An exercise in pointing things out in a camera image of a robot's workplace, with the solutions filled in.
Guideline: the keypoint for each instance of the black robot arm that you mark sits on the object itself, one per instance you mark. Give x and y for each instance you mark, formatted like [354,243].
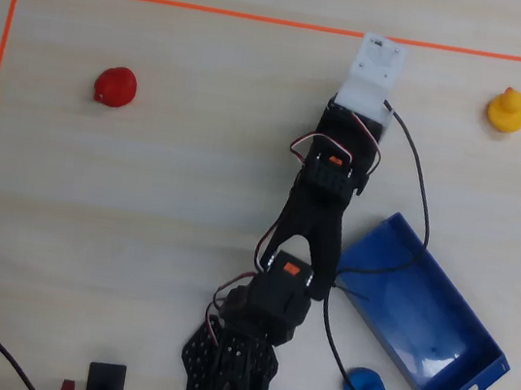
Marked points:
[316,213]

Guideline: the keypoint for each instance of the yellow rubber duck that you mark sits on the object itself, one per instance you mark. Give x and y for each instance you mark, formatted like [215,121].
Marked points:
[507,111]

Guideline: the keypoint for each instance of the blue plastic box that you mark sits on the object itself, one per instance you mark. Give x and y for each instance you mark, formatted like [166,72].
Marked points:
[419,317]

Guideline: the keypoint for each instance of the red rubber duck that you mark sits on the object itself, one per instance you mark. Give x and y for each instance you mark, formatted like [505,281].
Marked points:
[115,87]

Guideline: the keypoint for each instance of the blue rubber duck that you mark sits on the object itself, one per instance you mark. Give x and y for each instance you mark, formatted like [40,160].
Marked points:
[366,387]

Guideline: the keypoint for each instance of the small black box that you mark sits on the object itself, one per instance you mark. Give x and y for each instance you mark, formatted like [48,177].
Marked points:
[106,380]

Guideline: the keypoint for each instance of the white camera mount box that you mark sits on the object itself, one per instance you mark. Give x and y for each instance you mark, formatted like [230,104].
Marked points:
[371,74]

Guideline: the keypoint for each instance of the orange tape frame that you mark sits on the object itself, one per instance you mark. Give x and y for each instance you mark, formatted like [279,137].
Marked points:
[219,11]

